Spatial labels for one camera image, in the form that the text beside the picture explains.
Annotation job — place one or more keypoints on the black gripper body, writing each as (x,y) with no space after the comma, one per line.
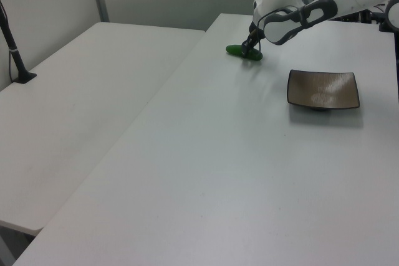
(254,36)

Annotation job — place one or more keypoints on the square brown ceramic plate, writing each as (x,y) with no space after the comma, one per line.
(321,88)

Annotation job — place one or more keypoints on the black camera stand pole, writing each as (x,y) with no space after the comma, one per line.
(26,77)

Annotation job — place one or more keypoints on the green cucumber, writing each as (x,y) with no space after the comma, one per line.
(233,50)

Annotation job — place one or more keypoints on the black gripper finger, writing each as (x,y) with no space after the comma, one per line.
(258,45)
(245,48)

